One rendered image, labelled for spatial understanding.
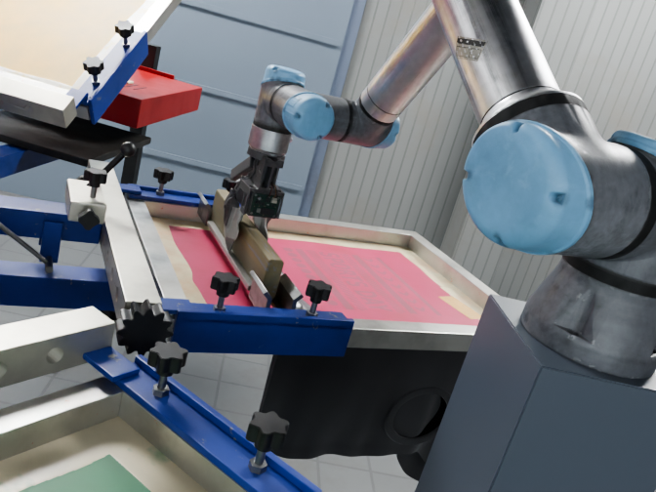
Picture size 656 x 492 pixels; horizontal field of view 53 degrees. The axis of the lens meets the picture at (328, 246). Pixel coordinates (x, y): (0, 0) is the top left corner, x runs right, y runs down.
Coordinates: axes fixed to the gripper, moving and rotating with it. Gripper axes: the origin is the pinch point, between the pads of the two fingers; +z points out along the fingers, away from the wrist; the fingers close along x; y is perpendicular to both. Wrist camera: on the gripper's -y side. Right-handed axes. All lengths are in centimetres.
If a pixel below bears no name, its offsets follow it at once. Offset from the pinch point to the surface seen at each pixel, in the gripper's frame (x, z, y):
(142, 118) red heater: -8, -4, -88
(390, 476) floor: 93, 101, -43
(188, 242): -7.0, 5.3, -11.7
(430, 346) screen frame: 29.7, 4.6, 29.2
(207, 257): -4.6, 5.3, -4.6
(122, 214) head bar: -23.3, -3.3, -0.3
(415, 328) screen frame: 26.0, 1.8, 28.0
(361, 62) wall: 140, -28, -249
